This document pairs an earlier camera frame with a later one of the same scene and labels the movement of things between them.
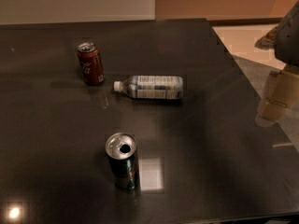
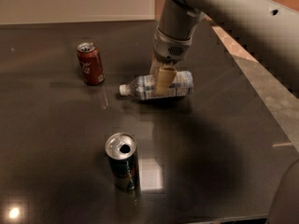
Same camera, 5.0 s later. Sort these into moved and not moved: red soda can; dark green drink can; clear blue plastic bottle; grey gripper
Moved: grey gripper; clear blue plastic bottle
Not moved: dark green drink can; red soda can
